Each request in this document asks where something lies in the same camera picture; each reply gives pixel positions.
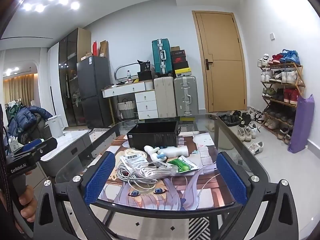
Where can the white tall cabinet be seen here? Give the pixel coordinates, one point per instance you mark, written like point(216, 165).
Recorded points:
point(53, 80)

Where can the grey suitcase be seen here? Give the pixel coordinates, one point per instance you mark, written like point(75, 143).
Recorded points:
point(185, 95)

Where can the purple bag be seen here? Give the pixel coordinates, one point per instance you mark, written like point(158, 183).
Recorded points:
point(302, 125)

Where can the blue puffer jacket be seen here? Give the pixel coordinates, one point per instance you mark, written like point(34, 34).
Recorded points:
point(27, 116)

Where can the flat cardboard box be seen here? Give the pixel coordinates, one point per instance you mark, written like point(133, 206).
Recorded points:
point(104, 49)

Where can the person's left hand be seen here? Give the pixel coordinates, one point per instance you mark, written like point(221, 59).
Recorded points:
point(27, 203)

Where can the white sneaker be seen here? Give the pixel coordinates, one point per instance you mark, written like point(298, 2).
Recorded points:
point(257, 147)

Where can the black refrigerator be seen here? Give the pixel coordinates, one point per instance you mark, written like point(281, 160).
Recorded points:
point(96, 92)

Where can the water bottle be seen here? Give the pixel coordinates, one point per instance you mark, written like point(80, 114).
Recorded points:
point(129, 77)

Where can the black storage box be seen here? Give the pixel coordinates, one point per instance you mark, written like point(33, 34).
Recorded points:
point(152, 137)

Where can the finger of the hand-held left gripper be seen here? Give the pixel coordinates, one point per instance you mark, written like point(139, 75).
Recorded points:
point(47, 144)
point(31, 145)

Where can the beige suitcase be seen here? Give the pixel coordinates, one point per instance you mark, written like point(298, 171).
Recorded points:
point(164, 97)

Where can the white desk with drawers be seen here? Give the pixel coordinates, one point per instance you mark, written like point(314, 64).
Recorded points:
point(145, 100)

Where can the black bag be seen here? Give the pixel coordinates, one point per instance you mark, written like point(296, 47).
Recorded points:
point(145, 71)

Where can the pile of sneakers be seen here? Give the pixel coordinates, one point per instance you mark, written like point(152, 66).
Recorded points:
point(247, 130)

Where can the white woven basket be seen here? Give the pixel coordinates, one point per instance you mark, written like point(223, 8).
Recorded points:
point(126, 110)

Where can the brown cardboard box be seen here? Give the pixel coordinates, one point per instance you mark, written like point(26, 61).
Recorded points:
point(175, 48)

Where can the teal suitcase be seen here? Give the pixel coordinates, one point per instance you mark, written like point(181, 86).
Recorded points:
point(160, 55)

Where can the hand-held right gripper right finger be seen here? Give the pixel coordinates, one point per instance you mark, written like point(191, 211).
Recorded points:
point(231, 177)

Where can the dark glass cabinet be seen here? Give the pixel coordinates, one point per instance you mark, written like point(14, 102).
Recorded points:
point(71, 75)

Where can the grey cabinet with white top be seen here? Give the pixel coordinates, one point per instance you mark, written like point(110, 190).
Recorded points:
point(67, 145)

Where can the oval mirror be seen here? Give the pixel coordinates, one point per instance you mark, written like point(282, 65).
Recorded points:
point(122, 67)

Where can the printed desk mat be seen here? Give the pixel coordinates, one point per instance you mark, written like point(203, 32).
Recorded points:
point(200, 180)

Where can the white plush toy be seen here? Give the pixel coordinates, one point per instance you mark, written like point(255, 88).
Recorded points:
point(172, 152)

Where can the glass table with dark frame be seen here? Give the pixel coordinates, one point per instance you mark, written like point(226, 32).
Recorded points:
point(162, 209)

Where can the beige slipper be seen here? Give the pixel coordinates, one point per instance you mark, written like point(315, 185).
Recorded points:
point(211, 126)

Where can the red black shoe box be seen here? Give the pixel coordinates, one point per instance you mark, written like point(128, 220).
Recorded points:
point(178, 59)

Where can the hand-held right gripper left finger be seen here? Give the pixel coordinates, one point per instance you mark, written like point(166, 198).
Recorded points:
point(100, 177)

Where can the white packet with text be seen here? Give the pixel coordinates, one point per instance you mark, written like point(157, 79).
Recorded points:
point(155, 170)

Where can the beige curtain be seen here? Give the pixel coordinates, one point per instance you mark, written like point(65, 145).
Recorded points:
point(20, 90)

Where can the white printed packet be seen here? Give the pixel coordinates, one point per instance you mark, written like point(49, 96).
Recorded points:
point(132, 158)

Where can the black white patterned rug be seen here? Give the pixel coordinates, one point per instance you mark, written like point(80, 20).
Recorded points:
point(200, 227)

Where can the green packet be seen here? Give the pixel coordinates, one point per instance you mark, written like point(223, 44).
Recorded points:
point(183, 166)

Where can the white kettle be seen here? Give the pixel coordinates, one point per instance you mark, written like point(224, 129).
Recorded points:
point(55, 127)

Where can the wooden door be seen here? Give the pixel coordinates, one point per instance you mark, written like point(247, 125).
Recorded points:
point(220, 55)

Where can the shoe rack with shoes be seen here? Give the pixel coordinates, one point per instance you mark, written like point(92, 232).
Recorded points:
point(287, 76)

